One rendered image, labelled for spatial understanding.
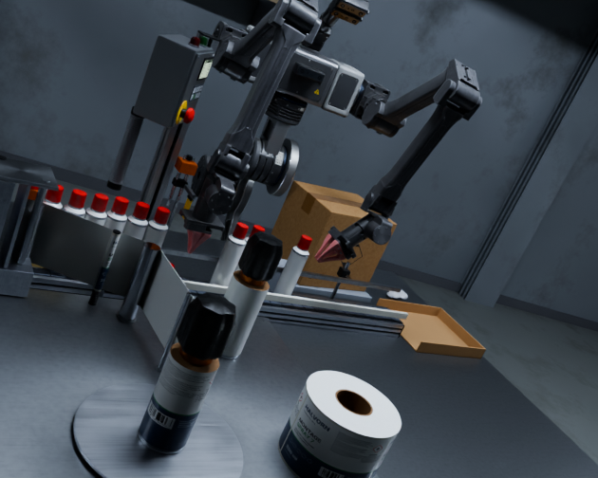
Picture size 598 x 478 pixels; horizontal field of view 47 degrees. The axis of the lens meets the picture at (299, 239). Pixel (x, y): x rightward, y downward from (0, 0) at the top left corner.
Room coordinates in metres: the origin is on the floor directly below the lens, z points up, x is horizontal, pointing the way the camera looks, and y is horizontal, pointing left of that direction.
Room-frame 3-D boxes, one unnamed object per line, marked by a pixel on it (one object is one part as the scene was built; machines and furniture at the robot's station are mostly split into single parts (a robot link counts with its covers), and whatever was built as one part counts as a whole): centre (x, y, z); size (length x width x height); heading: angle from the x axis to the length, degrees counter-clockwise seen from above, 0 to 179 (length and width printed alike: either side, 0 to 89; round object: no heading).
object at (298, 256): (1.84, -0.02, 0.98); 0.05 x 0.05 x 0.20
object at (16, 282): (1.31, 0.58, 1.01); 0.14 x 0.13 x 0.26; 125
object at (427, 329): (2.20, -0.53, 0.85); 0.30 x 0.26 x 0.04; 125
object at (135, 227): (1.56, 0.38, 0.98); 0.05 x 0.05 x 0.20
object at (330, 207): (2.26, -0.09, 0.99); 0.30 x 0.24 x 0.27; 131
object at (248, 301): (1.44, 0.06, 1.03); 0.09 x 0.09 x 0.30
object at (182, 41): (1.63, 0.42, 1.38); 0.17 x 0.10 x 0.19; 0
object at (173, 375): (1.03, 0.08, 1.04); 0.09 x 0.09 x 0.29
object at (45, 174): (1.30, 0.57, 1.14); 0.14 x 0.11 x 0.01; 125
